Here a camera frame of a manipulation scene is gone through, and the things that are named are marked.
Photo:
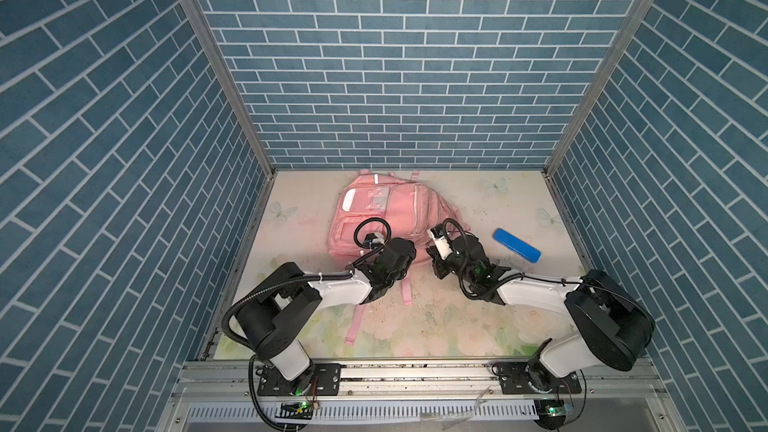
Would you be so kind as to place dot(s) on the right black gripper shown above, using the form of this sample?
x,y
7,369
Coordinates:
x,y
436,261

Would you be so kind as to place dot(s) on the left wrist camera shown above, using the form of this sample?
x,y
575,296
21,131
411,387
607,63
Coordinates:
x,y
375,241

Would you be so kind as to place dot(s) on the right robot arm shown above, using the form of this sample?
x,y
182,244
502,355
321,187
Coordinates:
x,y
610,328

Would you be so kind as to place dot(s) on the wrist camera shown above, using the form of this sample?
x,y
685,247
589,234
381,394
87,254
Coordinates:
x,y
444,248
375,241

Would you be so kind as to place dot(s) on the pink student backpack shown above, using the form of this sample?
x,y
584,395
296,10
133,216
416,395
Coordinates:
x,y
374,202

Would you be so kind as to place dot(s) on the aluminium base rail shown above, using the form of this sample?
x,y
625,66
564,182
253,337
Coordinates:
x,y
358,392

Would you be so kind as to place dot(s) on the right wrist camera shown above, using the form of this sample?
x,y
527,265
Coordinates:
x,y
444,248

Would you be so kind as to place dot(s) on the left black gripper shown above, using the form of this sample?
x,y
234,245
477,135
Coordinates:
x,y
410,256

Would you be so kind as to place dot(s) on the blue pencil case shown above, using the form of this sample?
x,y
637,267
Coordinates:
x,y
517,245

